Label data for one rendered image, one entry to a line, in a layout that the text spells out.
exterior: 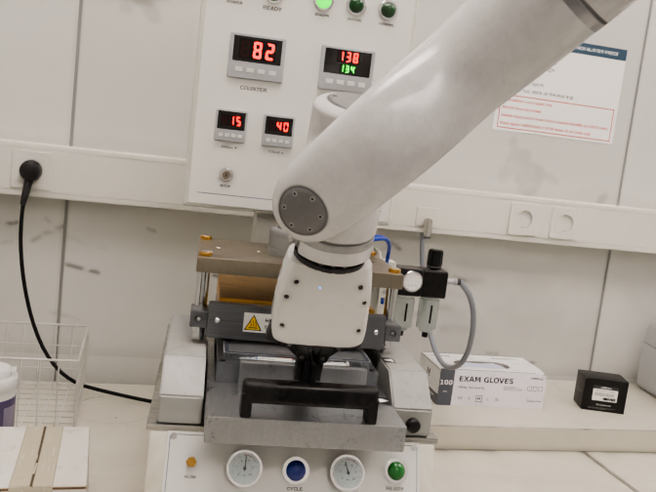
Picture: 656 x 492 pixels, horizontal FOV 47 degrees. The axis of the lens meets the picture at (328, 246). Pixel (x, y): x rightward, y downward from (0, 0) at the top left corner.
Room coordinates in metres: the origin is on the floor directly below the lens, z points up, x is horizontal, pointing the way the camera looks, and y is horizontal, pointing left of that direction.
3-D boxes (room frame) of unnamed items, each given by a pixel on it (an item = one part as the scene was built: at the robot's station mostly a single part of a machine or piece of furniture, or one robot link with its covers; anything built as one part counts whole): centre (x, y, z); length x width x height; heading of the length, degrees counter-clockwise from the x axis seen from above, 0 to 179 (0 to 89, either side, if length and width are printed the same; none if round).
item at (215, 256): (1.07, 0.03, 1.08); 0.31 x 0.24 x 0.13; 100
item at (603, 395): (1.51, -0.60, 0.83); 0.09 x 0.06 x 0.07; 87
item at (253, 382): (0.78, 0.00, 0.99); 0.15 x 0.02 x 0.04; 100
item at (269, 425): (0.92, 0.02, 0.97); 0.30 x 0.22 x 0.08; 10
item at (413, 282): (1.20, -0.15, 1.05); 0.15 x 0.05 x 0.15; 100
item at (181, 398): (0.95, 0.17, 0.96); 0.25 x 0.05 x 0.07; 10
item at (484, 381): (1.49, -0.34, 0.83); 0.23 x 0.12 x 0.07; 103
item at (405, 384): (0.99, -0.11, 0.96); 0.26 x 0.05 x 0.07; 10
